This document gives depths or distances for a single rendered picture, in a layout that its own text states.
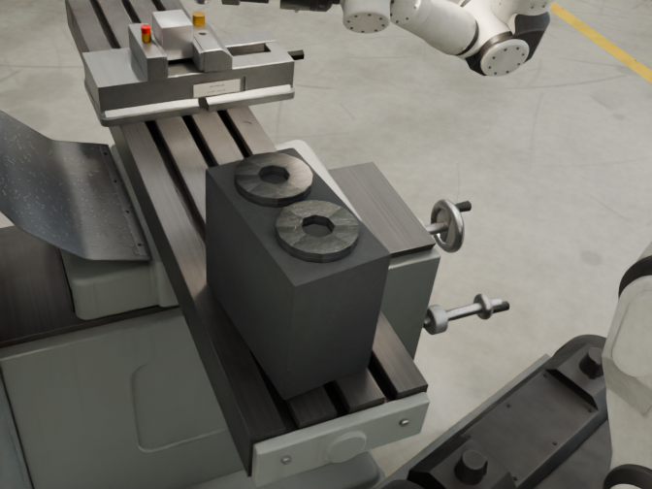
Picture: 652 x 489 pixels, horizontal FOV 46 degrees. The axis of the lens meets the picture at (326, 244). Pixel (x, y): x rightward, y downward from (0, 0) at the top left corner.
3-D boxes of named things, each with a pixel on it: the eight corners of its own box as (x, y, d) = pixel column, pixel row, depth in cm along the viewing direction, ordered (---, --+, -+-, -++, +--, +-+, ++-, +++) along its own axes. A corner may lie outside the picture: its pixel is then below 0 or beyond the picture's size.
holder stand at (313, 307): (284, 256, 108) (295, 136, 95) (370, 367, 94) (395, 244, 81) (205, 281, 103) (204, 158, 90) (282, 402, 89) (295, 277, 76)
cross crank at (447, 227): (445, 226, 174) (456, 184, 167) (472, 260, 167) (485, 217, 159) (382, 240, 169) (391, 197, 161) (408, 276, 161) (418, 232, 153)
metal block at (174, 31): (182, 41, 135) (181, 9, 131) (193, 57, 131) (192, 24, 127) (153, 45, 133) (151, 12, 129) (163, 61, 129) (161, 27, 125)
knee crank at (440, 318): (499, 299, 171) (505, 279, 167) (513, 318, 167) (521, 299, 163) (412, 322, 163) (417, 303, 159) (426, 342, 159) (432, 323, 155)
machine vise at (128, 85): (266, 60, 150) (269, 6, 143) (296, 98, 140) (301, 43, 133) (82, 83, 137) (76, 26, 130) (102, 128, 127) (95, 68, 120)
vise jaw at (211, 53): (210, 36, 140) (210, 16, 138) (233, 69, 132) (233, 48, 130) (178, 40, 138) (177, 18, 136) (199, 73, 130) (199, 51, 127)
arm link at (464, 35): (388, 4, 120) (465, 47, 132) (408, 51, 114) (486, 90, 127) (438, -47, 114) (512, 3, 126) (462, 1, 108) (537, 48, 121)
